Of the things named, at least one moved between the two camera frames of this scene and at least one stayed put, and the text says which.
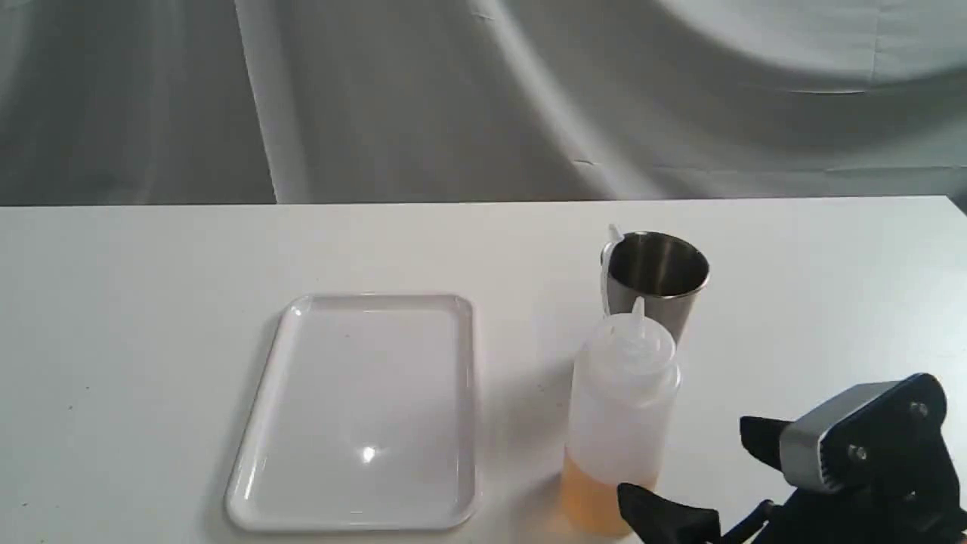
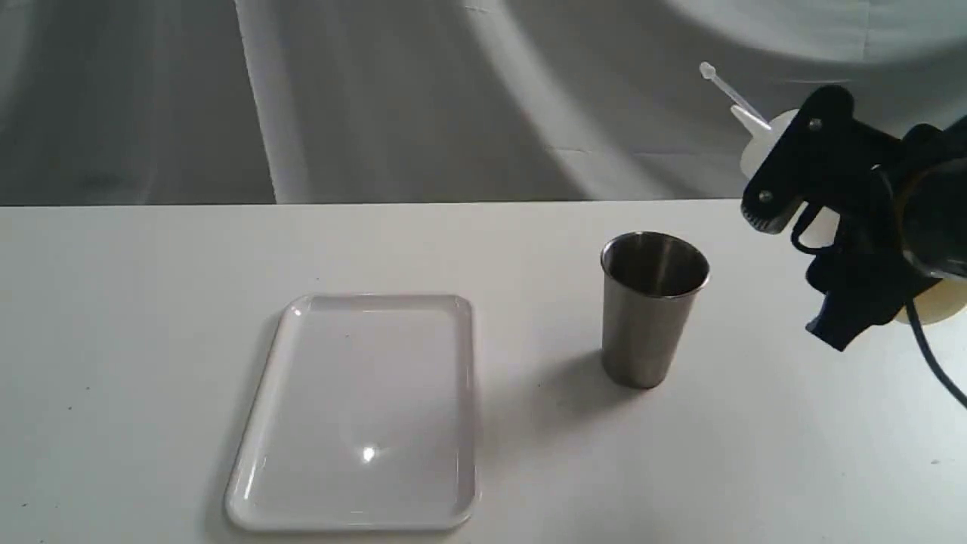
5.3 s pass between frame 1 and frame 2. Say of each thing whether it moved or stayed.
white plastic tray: stayed
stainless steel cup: stayed
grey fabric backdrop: stayed
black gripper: moved
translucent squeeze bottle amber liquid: moved
